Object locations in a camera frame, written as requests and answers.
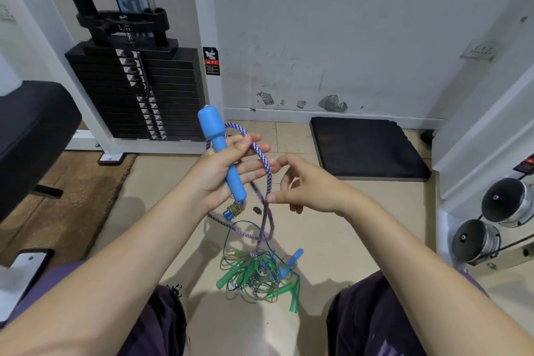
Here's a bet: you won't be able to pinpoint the person's left hand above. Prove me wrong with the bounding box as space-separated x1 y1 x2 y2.
186 133 283 213

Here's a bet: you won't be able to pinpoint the person's right hand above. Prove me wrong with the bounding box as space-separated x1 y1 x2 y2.
266 154 356 217

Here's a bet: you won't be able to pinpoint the purple white braided rope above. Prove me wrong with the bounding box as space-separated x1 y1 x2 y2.
206 122 276 256

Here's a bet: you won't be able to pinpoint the blue skipping rope handle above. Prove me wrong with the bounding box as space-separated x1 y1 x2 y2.
279 248 305 280
197 105 248 201

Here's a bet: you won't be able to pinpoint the person's left forearm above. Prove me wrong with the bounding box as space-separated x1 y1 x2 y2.
0 178 209 356

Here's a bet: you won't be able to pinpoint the person's right forearm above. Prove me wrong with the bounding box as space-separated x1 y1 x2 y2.
338 195 534 356

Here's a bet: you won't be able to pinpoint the black weight plate stack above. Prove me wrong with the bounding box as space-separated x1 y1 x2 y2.
64 40 206 142

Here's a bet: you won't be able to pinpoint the black red warning sticker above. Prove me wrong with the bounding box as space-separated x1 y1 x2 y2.
202 46 221 76

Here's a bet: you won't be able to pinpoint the black foam mat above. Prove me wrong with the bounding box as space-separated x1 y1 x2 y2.
310 116 432 182

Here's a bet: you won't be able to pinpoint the dark purple shorts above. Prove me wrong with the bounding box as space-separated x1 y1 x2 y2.
0 259 490 356

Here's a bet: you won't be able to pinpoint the black weight stack top carriage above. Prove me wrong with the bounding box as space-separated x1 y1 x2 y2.
70 0 179 57

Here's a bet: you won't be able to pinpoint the brown floor rug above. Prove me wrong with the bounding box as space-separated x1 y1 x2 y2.
0 150 138 270

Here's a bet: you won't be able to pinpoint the black chrome pulley wheel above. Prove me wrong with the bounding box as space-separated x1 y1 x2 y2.
481 177 534 229
451 219 501 265

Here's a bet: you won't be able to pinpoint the black padded bench seat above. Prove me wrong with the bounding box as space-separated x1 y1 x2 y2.
0 80 83 223

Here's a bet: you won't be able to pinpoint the red black machine label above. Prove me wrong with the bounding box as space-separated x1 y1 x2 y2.
513 154 534 175

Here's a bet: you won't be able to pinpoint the white bench foot plate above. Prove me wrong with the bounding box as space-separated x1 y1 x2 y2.
0 248 54 328

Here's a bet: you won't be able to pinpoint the tangled thin skipping rope cords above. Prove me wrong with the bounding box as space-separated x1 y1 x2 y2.
220 220 298 305

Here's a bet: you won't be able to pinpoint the green skipping rope handle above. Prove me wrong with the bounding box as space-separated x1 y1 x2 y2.
290 276 301 314
243 259 258 286
266 282 299 301
216 269 235 291

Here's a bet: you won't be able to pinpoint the black selector pin cord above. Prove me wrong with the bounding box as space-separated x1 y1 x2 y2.
134 50 152 103

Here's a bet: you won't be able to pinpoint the white weight machine frame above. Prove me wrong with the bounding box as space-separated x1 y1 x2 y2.
0 0 226 167

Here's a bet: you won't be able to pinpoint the white pulley machine frame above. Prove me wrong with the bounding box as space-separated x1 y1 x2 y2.
431 0 534 285

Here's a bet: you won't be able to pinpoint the black pulley cable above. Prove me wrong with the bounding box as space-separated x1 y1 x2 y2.
476 213 534 264

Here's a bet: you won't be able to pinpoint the white wall socket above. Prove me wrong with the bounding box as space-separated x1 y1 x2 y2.
460 39 501 63

